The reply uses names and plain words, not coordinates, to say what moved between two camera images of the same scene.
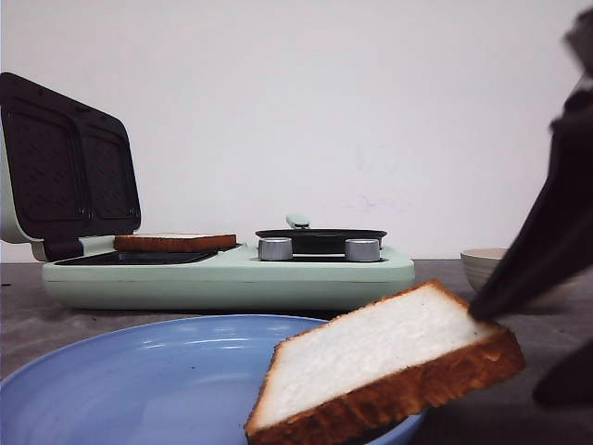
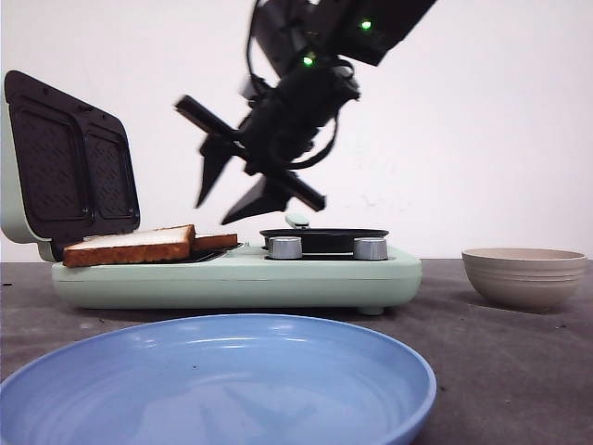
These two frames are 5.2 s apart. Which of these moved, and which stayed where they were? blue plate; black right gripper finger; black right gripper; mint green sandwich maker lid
Moved: black right gripper; black right gripper finger
Stayed: blue plate; mint green sandwich maker lid
